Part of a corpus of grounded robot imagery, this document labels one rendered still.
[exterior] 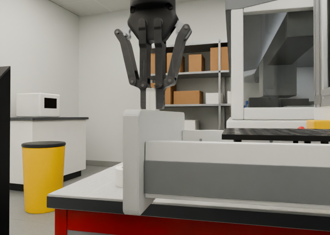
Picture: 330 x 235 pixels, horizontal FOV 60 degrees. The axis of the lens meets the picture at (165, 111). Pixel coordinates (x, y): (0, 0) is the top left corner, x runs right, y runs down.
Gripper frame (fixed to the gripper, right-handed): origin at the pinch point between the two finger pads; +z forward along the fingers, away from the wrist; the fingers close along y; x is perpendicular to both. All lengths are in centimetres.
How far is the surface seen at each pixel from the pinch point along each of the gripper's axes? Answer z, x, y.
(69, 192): 17.1, -8.9, 20.6
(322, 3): -28, -36, -36
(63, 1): -188, -373, 257
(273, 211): 17.4, -7.0, -19.5
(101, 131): 29, -437, 218
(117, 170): 13.5, -15.8, 12.8
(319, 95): -4, -38, -35
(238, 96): -7, -77, -16
